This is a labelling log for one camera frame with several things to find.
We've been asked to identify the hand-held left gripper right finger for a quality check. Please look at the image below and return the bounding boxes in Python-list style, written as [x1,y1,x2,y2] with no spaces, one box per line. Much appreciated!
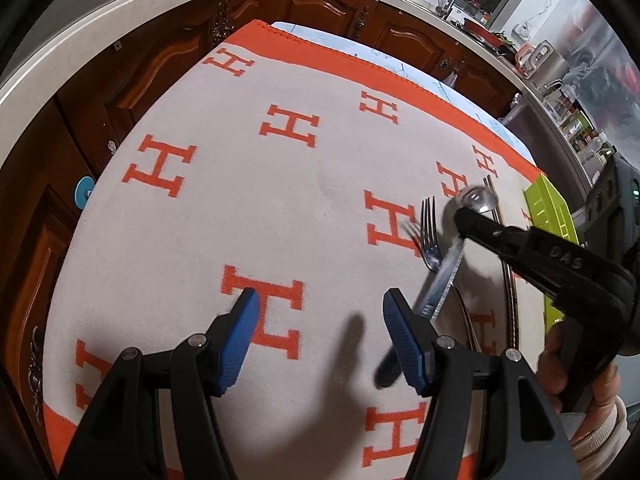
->
[382,288,571,480]

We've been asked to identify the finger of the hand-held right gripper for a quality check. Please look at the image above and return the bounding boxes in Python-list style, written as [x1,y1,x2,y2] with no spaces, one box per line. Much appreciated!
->
[452,207,532,272]

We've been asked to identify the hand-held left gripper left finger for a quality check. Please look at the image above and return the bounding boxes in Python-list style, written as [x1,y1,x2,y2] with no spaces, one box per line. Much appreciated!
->
[59,288,261,480]

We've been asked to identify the small stainless steel spoon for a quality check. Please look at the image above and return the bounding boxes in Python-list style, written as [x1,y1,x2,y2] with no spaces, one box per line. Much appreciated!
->
[412,186,500,321]

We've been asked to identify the stainless steel fork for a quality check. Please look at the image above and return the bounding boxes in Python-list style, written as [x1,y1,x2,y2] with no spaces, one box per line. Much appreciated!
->
[419,196,481,353]

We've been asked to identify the green plastic utensil tray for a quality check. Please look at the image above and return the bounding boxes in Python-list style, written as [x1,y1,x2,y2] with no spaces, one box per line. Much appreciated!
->
[522,174,588,333]

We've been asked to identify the silver metal chopstick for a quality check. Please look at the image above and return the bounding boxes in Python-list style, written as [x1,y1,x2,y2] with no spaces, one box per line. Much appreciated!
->
[482,175,518,353]

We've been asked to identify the person's right forearm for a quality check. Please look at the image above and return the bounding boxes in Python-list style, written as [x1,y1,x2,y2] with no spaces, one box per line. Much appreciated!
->
[565,395,631,466]

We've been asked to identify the person's right hand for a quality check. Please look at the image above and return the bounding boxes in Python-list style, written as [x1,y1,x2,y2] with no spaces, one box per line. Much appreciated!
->
[537,330,623,416]

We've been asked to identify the grey steel appliance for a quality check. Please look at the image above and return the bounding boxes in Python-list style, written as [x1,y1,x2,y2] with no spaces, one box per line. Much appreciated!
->
[502,90,591,211]

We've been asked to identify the glass teapot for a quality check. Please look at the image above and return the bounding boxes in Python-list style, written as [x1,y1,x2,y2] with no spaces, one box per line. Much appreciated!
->
[542,80,576,121]

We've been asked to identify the orange and beige printed blanket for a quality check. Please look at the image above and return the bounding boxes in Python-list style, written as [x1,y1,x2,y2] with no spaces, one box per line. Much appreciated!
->
[42,19,566,480]

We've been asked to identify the steel electric kettle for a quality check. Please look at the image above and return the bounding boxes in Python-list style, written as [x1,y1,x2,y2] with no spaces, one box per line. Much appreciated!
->
[532,40,568,86]

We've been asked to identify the red frying pan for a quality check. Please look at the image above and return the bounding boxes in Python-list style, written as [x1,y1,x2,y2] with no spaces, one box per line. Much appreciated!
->
[462,17,501,43]

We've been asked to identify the clear plastic cover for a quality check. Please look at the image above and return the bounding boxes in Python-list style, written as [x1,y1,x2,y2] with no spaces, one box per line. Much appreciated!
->
[550,0,640,161]

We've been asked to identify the blue round sticker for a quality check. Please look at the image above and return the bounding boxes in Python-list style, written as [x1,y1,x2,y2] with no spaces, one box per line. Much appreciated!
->
[72,176,96,208]

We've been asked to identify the brown wooden kitchen cabinets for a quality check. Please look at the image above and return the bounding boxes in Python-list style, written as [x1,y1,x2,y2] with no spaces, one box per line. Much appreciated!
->
[0,0,521,411]

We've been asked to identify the white kitchen countertop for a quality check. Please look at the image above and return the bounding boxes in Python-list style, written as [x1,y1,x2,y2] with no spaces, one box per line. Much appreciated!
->
[0,0,591,201]

